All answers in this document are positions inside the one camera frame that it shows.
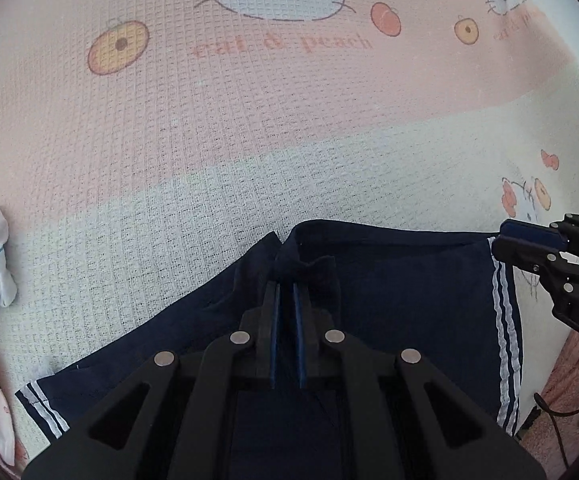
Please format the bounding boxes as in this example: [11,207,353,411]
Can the black cable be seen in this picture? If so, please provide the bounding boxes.
[532,368,579,468]

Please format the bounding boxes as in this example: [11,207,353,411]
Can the navy striped shorts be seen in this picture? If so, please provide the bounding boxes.
[17,221,523,479]

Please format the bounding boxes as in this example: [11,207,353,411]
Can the pink Hello Kitty sofa cover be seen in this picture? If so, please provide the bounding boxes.
[0,0,579,467]

